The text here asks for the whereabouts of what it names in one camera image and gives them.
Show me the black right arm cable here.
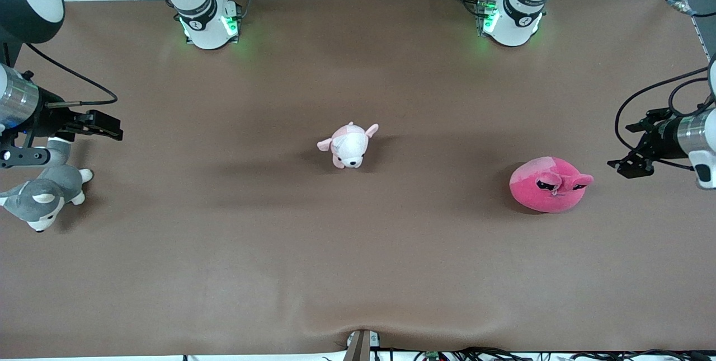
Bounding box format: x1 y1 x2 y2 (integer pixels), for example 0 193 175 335
25 42 118 107

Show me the pale pink white plush dog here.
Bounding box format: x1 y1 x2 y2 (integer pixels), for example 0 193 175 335
317 122 379 170

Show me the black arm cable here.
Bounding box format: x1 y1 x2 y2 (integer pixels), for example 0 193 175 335
25 42 118 107
614 67 716 170

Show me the grey white husky plush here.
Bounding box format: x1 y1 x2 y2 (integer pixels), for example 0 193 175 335
0 137 93 233

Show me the brown table mat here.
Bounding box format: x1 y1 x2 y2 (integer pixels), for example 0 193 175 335
0 0 716 359

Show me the metal table clamp bracket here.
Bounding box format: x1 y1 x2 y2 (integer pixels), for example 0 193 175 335
342 329 381 361

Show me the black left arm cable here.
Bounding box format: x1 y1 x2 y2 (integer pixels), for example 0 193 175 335
614 67 716 170

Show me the bright pink round plush toy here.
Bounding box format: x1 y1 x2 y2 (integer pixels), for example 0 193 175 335
509 156 594 214

